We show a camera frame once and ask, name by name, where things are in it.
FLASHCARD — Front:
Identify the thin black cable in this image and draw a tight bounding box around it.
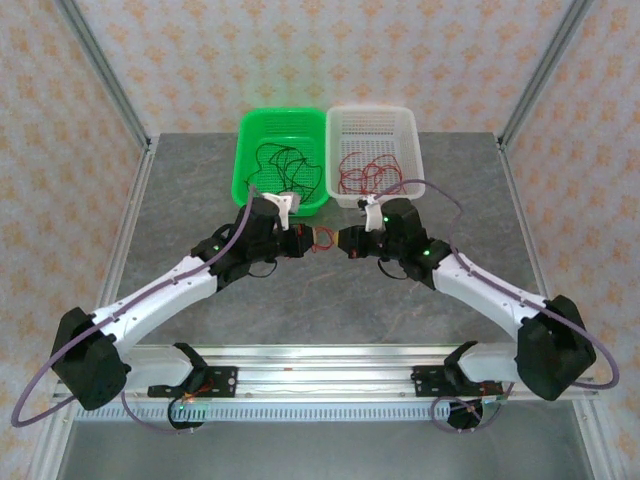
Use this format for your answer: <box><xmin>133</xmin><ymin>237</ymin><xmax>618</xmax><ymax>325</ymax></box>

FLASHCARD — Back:
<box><xmin>269</xmin><ymin>149</ymin><xmax>321</xmax><ymax>194</ymax></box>
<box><xmin>284</xmin><ymin>154</ymin><xmax>324</xmax><ymax>194</ymax></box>
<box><xmin>243</xmin><ymin>142</ymin><xmax>296</xmax><ymax>194</ymax></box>
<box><xmin>267</xmin><ymin>145</ymin><xmax>311</xmax><ymax>189</ymax></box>

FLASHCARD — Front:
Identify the white plastic basket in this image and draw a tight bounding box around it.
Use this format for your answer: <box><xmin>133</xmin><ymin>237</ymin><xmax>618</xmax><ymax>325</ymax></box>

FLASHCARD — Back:
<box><xmin>324</xmin><ymin>104</ymin><xmax>427</xmax><ymax>209</ymax></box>

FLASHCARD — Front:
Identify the green plastic basket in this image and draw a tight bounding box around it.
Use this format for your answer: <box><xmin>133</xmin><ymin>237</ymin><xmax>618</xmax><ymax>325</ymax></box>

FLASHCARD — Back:
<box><xmin>232</xmin><ymin>106</ymin><xmax>331</xmax><ymax>218</ymax></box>

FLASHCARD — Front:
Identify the aluminium table edge rail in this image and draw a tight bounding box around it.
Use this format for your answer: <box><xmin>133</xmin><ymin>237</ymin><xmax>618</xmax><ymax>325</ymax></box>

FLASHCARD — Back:
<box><xmin>496</xmin><ymin>139</ymin><xmax>619</xmax><ymax>480</ymax></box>
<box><xmin>29</xmin><ymin>142</ymin><xmax>159</xmax><ymax>480</ymax></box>

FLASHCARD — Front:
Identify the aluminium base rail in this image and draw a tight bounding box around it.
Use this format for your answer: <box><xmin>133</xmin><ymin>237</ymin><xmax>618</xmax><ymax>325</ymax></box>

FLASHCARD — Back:
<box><xmin>53</xmin><ymin>343</ymin><xmax>601</xmax><ymax>403</ymax></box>

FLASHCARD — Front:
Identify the grey slotted cable duct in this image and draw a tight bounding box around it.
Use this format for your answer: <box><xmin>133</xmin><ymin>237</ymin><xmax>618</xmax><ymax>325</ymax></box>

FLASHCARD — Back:
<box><xmin>69</xmin><ymin>402</ymin><xmax>501</xmax><ymax>424</ymax></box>

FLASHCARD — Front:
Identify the aluminium frame post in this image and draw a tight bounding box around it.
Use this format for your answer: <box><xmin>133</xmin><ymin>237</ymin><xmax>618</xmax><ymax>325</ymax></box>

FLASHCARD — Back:
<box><xmin>56</xmin><ymin>0</ymin><xmax>154</xmax><ymax>150</ymax></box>
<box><xmin>498</xmin><ymin>0</ymin><xmax>595</xmax><ymax>150</ymax></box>

